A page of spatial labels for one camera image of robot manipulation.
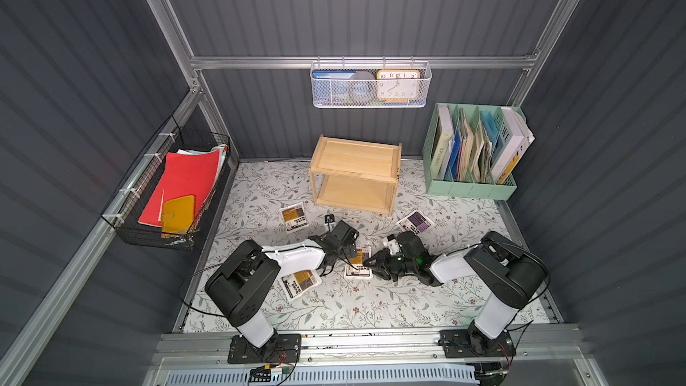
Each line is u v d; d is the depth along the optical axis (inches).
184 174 29.3
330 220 33.1
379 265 31.7
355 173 34.6
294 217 39.6
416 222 39.0
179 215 26.3
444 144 37.2
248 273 17.3
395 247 32.7
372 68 35.0
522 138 36.2
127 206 24.3
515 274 19.1
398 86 34.8
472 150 38.1
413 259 28.6
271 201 42.2
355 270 34.1
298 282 33.3
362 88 35.6
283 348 29.0
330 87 33.2
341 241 28.3
